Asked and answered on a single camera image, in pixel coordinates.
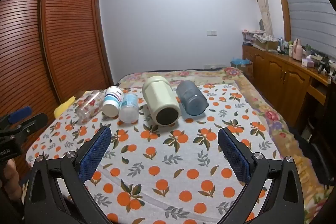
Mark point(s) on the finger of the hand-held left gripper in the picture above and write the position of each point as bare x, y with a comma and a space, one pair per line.
21, 113
31, 124

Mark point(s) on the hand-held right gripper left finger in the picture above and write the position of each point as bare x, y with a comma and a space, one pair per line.
95, 150

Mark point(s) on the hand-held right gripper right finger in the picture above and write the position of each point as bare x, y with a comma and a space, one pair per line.
233, 153

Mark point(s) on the cream cup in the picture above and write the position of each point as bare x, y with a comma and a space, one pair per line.
157, 98

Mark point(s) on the floral glass cup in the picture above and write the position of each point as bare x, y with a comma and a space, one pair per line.
88, 108

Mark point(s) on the white striped paper cup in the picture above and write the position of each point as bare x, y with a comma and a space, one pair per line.
111, 106

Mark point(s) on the clear plastic cup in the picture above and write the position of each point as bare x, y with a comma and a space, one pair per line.
128, 111

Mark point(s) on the blue-grey cup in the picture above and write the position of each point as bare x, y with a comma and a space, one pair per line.
191, 100

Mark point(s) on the person's left hand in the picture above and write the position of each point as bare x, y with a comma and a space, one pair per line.
11, 182

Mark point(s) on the yellow cloth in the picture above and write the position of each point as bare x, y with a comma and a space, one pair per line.
63, 108

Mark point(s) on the orange-print blanket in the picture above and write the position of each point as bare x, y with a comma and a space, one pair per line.
170, 161

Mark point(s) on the brown slatted wardrobe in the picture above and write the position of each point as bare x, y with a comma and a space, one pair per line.
65, 43

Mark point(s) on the dark object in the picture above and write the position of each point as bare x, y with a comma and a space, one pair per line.
320, 150

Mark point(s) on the box with blue bag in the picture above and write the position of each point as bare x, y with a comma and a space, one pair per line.
242, 66

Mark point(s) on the wooden cabinet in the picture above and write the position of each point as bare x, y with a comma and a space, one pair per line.
278, 74

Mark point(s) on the cardboard box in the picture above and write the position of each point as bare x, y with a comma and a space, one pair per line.
267, 45

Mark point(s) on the white bottle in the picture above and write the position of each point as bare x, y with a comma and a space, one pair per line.
291, 51

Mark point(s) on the pink tissue box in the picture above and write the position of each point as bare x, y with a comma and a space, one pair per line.
307, 61

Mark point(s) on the pink thermos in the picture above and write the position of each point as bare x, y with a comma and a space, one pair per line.
297, 50

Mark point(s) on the window blinds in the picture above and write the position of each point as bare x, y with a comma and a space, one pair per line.
307, 3

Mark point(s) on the white wall switch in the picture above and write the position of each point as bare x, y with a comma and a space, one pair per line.
211, 33

